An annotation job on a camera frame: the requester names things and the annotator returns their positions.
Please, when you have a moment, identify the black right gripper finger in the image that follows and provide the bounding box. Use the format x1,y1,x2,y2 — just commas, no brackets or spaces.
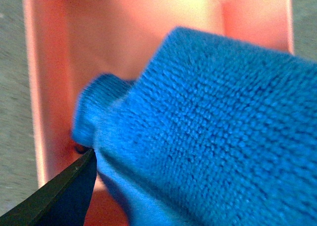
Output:
0,150,97,226

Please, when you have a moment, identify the blue microfiber cloth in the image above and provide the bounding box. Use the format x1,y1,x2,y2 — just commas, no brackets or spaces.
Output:
72,27,317,226

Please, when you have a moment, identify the pink plastic bin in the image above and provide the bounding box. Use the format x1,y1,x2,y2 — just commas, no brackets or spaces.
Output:
21,0,295,226

